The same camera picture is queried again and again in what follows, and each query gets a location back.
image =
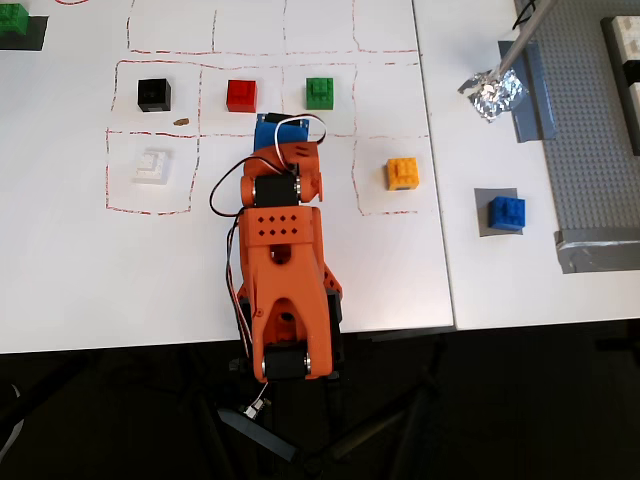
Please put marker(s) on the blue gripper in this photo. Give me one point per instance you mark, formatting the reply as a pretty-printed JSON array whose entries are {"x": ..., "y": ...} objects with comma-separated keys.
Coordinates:
[{"x": 274, "y": 136}]

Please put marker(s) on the blue Lego block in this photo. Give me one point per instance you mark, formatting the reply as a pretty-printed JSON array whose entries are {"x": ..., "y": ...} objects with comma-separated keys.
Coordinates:
[{"x": 507, "y": 214}]

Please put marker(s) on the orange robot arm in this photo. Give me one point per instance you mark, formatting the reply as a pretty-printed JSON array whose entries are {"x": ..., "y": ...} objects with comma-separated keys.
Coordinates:
[{"x": 280, "y": 280}]

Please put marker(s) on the red Lego block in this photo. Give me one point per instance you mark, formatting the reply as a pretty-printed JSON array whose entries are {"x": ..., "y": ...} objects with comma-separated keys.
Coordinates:
[{"x": 242, "y": 97}]

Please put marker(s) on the green Lego block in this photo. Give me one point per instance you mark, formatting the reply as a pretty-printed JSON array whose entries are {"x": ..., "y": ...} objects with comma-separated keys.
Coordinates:
[
  {"x": 12, "y": 20},
  {"x": 320, "y": 95}
]

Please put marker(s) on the black Lego block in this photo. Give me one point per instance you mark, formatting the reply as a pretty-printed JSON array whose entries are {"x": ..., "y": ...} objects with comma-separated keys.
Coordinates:
[{"x": 154, "y": 96}]

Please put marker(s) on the white Lego block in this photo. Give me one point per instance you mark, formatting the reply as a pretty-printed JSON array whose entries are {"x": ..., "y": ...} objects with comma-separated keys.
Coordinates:
[{"x": 150, "y": 167}]

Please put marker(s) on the orange Lego block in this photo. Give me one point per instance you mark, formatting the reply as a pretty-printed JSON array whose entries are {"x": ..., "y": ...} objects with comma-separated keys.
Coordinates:
[{"x": 402, "y": 175}]

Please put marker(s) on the grey square tape marker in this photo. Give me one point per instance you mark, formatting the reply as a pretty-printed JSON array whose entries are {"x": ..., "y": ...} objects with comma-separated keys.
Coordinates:
[{"x": 481, "y": 220}]

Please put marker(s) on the small brown scrap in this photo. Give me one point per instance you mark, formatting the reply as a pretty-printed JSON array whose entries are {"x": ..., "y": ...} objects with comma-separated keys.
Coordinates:
[{"x": 181, "y": 121}]

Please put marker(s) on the crumpled aluminium foil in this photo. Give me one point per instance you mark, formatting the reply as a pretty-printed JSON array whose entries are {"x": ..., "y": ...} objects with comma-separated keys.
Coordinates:
[{"x": 492, "y": 97}]

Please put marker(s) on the metal pole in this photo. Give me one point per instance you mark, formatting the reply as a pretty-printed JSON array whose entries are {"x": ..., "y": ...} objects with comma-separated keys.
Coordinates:
[{"x": 520, "y": 45}]

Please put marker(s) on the grey Lego baseplate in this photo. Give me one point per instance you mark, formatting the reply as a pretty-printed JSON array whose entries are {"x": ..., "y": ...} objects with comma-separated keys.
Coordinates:
[{"x": 575, "y": 175}]

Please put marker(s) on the dark Lego plate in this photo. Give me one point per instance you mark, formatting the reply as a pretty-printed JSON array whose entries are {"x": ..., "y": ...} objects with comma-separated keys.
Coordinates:
[{"x": 612, "y": 65}]

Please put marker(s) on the grey duct tape strip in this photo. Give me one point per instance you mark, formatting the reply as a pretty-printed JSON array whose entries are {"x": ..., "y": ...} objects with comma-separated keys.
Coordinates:
[
  {"x": 595, "y": 252},
  {"x": 535, "y": 125}
]

